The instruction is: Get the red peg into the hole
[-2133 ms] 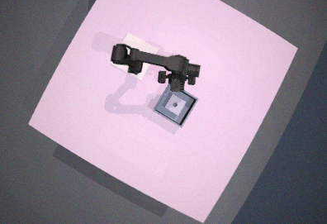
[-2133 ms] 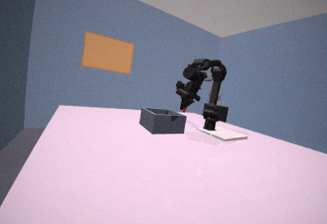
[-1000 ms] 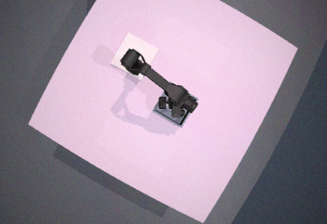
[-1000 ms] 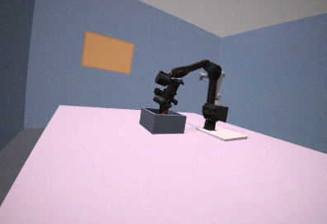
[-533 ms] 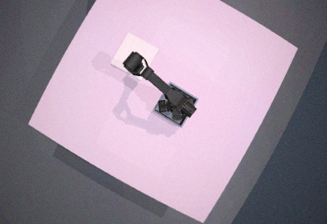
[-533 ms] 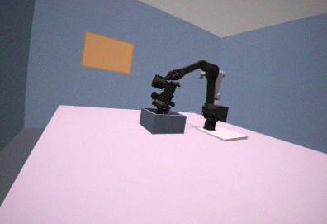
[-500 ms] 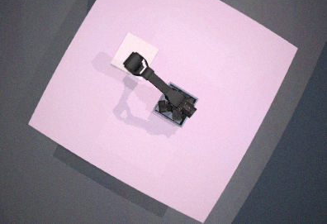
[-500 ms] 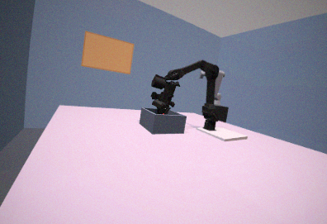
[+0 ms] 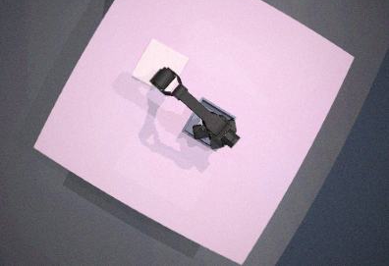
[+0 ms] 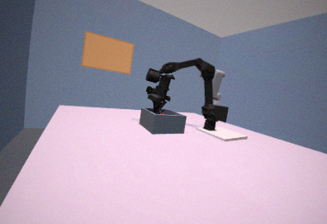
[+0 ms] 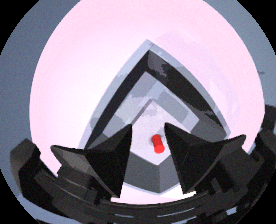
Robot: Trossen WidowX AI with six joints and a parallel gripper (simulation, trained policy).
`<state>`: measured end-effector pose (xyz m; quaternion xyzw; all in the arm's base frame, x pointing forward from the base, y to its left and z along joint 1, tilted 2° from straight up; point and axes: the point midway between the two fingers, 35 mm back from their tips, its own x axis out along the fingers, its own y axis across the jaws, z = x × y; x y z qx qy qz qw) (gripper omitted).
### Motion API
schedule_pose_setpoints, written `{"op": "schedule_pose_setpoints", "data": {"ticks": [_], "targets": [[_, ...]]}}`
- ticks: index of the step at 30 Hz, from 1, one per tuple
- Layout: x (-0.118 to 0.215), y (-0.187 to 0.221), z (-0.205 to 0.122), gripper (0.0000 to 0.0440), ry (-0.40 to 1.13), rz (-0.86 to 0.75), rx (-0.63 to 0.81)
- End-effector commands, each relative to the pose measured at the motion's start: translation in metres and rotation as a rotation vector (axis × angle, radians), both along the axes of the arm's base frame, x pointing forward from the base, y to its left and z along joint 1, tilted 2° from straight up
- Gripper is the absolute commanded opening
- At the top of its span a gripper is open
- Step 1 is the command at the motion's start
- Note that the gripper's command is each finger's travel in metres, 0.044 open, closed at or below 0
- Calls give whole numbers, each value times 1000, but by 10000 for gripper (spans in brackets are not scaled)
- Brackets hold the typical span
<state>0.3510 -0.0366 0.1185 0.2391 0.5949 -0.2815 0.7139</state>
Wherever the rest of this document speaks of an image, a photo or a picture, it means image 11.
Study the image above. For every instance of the red peg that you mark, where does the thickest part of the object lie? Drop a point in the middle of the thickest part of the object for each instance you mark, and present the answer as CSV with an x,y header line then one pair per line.
x,y
157,142

